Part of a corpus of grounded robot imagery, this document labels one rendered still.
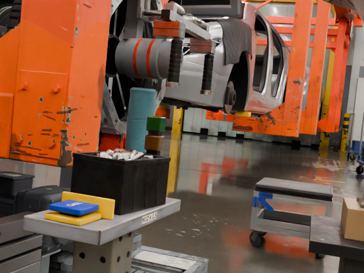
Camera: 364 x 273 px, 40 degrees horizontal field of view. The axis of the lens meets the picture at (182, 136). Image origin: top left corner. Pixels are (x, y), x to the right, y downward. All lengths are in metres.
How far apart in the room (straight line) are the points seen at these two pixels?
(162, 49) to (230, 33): 2.90
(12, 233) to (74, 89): 0.36
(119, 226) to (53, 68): 0.43
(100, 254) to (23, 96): 0.43
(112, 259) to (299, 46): 4.41
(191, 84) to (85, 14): 3.12
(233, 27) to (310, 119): 2.86
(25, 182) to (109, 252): 0.61
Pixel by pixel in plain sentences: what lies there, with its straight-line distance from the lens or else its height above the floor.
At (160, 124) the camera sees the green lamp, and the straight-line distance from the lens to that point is 1.30.
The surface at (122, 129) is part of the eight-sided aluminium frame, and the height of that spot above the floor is 0.60.
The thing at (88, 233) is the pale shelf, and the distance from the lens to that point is 0.96.
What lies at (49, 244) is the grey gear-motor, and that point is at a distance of 1.53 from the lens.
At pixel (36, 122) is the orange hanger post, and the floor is 0.62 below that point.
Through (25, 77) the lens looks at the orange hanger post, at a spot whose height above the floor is 0.72.
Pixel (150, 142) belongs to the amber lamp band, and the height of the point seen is 0.59.
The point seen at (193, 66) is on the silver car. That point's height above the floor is 1.05.
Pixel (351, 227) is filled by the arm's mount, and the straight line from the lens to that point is 1.85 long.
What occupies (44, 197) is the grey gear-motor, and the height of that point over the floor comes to 0.40.
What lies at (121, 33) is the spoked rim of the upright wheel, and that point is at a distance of 1.91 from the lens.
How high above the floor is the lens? 0.68
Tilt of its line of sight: 3 degrees down
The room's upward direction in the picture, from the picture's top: 6 degrees clockwise
